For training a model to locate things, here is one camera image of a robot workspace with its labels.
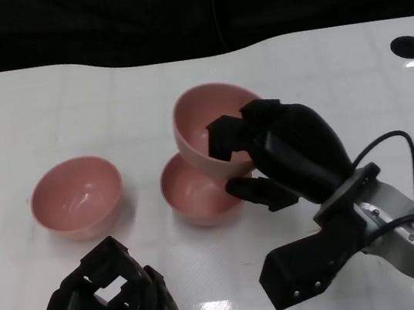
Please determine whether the black backdrop curtain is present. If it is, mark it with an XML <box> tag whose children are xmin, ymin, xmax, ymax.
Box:
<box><xmin>0</xmin><ymin>0</ymin><xmax>414</xmax><ymax>89</ymax></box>

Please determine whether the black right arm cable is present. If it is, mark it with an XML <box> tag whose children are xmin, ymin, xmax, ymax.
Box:
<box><xmin>346</xmin><ymin>127</ymin><xmax>414</xmax><ymax>245</ymax></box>

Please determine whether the black round table grommet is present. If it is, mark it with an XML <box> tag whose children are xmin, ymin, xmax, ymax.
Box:
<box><xmin>388</xmin><ymin>34</ymin><xmax>414</xmax><ymax>62</ymax></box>

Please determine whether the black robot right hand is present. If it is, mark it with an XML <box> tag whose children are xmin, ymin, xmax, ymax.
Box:
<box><xmin>201</xmin><ymin>86</ymin><xmax>359</xmax><ymax>221</ymax></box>

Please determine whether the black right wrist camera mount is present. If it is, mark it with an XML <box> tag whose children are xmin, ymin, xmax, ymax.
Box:
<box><xmin>244</xmin><ymin>161</ymin><xmax>400</xmax><ymax>310</ymax></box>

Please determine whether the pink plastic bowl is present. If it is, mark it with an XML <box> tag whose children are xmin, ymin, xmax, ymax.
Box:
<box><xmin>155</xmin><ymin>141</ymin><xmax>261</xmax><ymax>234</ymax></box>
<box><xmin>167</xmin><ymin>76</ymin><xmax>273</xmax><ymax>187</ymax></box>
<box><xmin>24</xmin><ymin>150</ymin><xmax>131</xmax><ymax>250</ymax></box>

